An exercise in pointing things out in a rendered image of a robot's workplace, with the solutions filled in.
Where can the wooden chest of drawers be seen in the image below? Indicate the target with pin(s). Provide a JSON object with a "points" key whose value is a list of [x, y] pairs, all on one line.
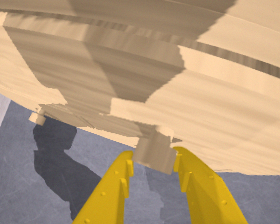
{"points": [[171, 17]]}

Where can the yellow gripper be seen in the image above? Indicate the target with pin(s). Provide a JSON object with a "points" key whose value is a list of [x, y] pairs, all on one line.
{"points": [[209, 200]]}

